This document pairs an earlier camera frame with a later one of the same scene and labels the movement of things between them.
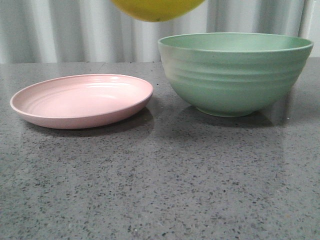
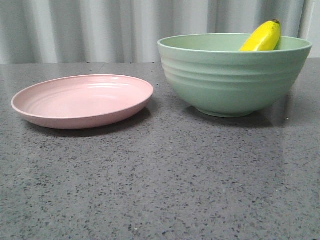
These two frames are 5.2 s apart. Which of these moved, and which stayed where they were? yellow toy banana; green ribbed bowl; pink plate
Moved: yellow toy banana
Stayed: pink plate; green ribbed bowl
